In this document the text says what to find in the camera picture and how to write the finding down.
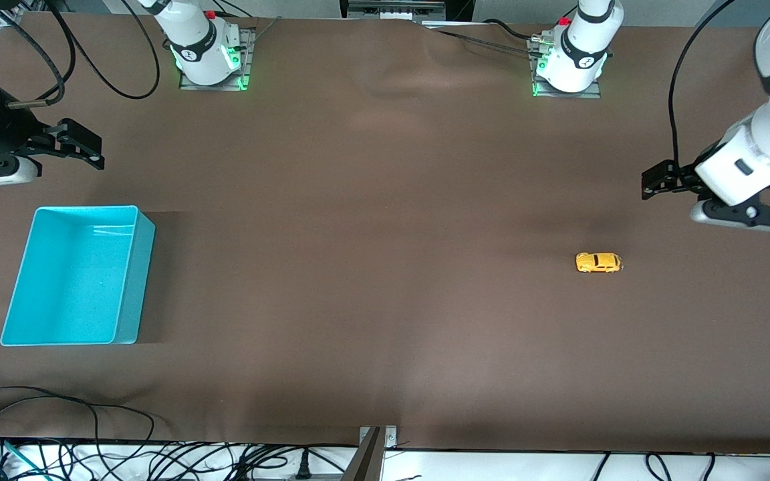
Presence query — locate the yellow toy beetle car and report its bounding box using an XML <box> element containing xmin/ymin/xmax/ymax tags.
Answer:
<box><xmin>575</xmin><ymin>252</ymin><xmax>624</xmax><ymax>275</ymax></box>

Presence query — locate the thick braided black cable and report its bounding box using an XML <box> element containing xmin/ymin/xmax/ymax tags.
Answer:
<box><xmin>0</xmin><ymin>0</ymin><xmax>66</xmax><ymax>109</ymax></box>

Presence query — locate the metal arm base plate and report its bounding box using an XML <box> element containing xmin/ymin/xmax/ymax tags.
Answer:
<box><xmin>527</xmin><ymin>37</ymin><xmax>603</xmax><ymax>100</ymax></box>
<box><xmin>179</xmin><ymin>28</ymin><xmax>257</xmax><ymax>91</ymax></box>

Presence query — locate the dark equipment rack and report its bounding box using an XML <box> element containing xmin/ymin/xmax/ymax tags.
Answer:
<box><xmin>340</xmin><ymin>0</ymin><xmax>476</xmax><ymax>22</ymax></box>

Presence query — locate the metal clamp plate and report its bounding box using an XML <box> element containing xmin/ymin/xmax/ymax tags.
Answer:
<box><xmin>358</xmin><ymin>426</ymin><xmax>398</xmax><ymax>450</ymax></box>

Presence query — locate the turquoise plastic bin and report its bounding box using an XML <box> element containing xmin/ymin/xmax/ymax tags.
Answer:
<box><xmin>0</xmin><ymin>205</ymin><xmax>156</xmax><ymax>347</ymax></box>

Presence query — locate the thin black cable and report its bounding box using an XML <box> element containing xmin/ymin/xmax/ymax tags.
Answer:
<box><xmin>668</xmin><ymin>0</ymin><xmax>737</xmax><ymax>168</ymax></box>
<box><xmin>47</xmin><ymin>0</ymin><xmax>160</xmax><ymax>100</ymax></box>

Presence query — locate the black base cable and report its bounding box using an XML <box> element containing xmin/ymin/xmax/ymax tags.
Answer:
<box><xmin>485</xmin><ymin>19</ymin><xmax>563</xmax><ymax>42</ymax></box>

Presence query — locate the grey base cable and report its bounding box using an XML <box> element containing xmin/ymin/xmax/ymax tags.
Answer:
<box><xmin>250</xmin><ymin>16</ymin><xmax>283</xmax><ymax>42</ymax></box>
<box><xmin>425</xmin><ymin>25</ymin><xmax>534</xmax><ymax>53</ymax></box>

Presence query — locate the grey metal post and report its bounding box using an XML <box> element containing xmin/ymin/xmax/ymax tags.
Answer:
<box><xmin>344</xmin><ymin>428</ymin><xmax>384</xmax><ymax>481</ymax></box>

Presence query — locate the black looped floor cable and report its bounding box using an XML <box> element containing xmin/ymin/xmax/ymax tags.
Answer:
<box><xmin>0</xmin><ymin>386</ymin><xmax>156</xmax><ymax>462</ymax></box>

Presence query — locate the grey power strip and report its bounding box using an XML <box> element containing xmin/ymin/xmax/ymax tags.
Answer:
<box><xmin>238</xmin><ymin>472</ymin><xmax>359</xmax><ymax>481</ymax></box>

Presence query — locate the brown table cloth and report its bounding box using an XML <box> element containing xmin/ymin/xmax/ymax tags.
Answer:
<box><xmin>0</xmin><ymin>13</ymin><xmax>770</xmax><ymax>455</ymax></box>

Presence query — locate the teal cable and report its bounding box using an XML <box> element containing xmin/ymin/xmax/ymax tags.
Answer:
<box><xmin>0</xmin><ymin>434</ymin><xmax>51</xmax><ymax>481</ymax></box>

